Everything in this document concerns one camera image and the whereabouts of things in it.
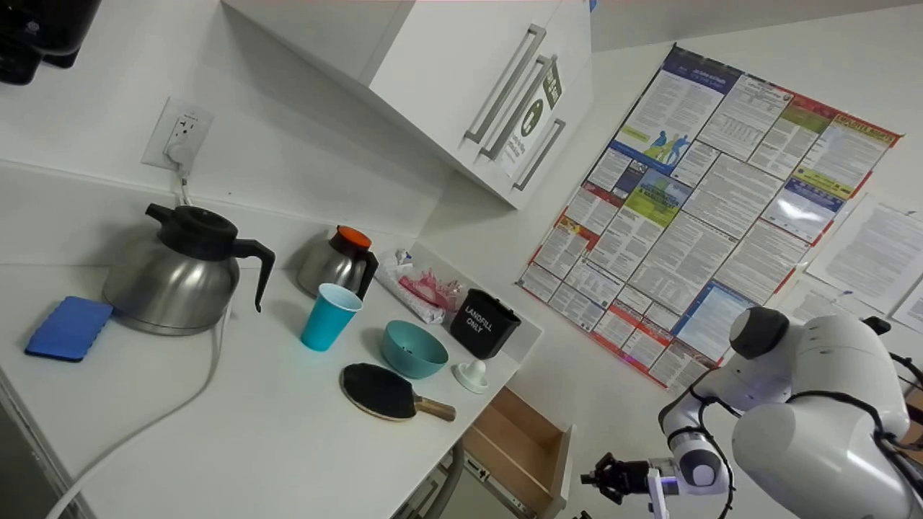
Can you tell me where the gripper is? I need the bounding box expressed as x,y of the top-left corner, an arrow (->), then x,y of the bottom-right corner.
580,453 -> 650,505

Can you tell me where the wooden drawer with white front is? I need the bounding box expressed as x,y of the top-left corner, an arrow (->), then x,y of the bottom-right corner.
461,386 -> 576,519

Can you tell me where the small white knob lid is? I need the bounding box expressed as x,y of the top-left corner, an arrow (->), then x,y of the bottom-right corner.
452,359 -> 490,395

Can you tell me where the black bin with white lettering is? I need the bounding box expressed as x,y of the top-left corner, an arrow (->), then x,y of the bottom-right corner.
449,288 -> 522,360

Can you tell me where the teal bowl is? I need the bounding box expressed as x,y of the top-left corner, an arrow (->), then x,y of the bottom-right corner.
380,320 -> 450,381

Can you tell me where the black table tennis paddle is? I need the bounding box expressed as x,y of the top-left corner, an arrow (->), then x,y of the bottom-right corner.
340,362 -> 458,423

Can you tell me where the plastic bag of pink sticks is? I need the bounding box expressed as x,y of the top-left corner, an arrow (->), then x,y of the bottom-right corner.
374,249 -> 467,326

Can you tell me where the white paper sheet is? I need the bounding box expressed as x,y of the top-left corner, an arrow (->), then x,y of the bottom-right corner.
890,278 -> 923,334
777,277 -> 867,327
805,194 -> 923,316

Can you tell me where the teal paper cup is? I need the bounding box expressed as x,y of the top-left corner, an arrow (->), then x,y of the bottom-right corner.
301,283 -> 364,353

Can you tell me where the small steel carafe orange lid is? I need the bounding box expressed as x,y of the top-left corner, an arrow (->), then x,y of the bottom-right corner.
296,226 -> 380,301

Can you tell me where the white and green hanging sign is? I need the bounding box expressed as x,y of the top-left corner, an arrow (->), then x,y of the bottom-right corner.
500,61 -> 564,179

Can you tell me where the white upper cabinet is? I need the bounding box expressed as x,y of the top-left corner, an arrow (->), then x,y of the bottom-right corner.
219,0 -> 594,210

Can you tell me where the large steel carafe black lid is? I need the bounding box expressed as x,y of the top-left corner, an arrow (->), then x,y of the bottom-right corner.
102,204 -> 276,337

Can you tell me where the blue sponge cloth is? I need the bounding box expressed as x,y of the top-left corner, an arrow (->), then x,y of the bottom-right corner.
25,296 -> 115,363

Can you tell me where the black appliance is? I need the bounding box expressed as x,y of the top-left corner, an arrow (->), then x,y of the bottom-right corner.
0,0 -> 102,87

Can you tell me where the grey curved cabinet handle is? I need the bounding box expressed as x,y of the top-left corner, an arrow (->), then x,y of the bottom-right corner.
424,443 -> 467,519

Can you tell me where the large colourful wall poster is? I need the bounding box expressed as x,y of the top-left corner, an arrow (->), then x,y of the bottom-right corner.
517,44 -> 904,394

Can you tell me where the silver cabinet handle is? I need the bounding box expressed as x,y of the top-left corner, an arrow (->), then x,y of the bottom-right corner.
479,54 -> 560,161
513,118 -> 567,192
464,24 -> 547,144

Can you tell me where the white power cable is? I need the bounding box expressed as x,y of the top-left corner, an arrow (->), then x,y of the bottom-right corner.
43,136 -> 233,519

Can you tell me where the white wall socket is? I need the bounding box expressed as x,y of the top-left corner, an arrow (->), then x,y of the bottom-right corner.
141,97 -> 216,174

